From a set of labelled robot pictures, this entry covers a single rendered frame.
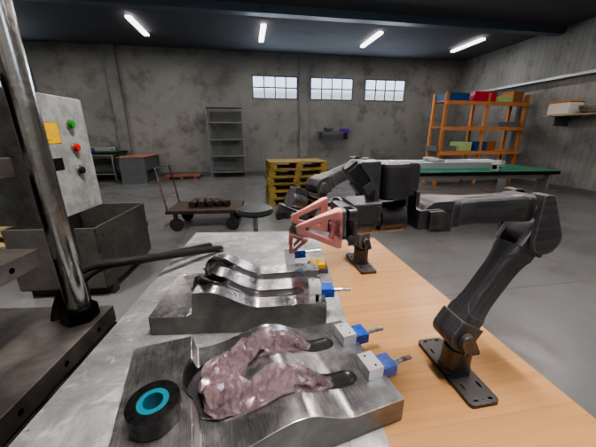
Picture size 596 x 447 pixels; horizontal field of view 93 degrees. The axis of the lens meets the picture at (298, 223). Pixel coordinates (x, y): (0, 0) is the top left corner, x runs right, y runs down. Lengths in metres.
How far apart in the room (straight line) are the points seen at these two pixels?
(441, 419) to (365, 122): 10.59
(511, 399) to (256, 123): 9.84
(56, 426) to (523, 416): 0.93
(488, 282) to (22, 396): 1.06
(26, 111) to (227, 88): 9.42
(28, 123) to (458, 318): 1.12
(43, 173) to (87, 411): 0.59
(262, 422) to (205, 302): 0.38
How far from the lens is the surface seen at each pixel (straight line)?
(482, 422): 0.78
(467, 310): 0.74
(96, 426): 0.79
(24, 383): 1.00
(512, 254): 0.73
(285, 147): 10.26
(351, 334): 0.74
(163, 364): 0.68
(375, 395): 0.67
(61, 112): 1.31
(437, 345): 0.90
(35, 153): 1.00
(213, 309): 0.85
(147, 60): 10.77
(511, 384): 0.89
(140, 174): 9.23
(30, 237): 3.05
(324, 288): 0.87
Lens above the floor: 1.35
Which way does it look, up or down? 18 degrees down
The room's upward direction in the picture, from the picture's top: straight up
